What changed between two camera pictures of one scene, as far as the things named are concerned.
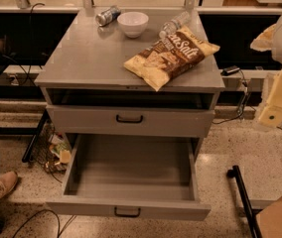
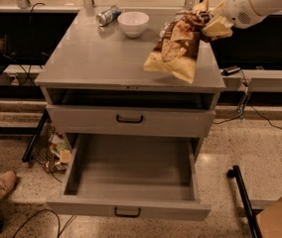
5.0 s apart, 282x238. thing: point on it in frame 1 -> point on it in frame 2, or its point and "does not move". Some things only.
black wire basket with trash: x=53 y=151 does not move
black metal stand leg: x=251 y=217 does not move
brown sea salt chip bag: x=173 y=55 -> x=177 y=50
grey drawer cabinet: x=132 y=70 does not move
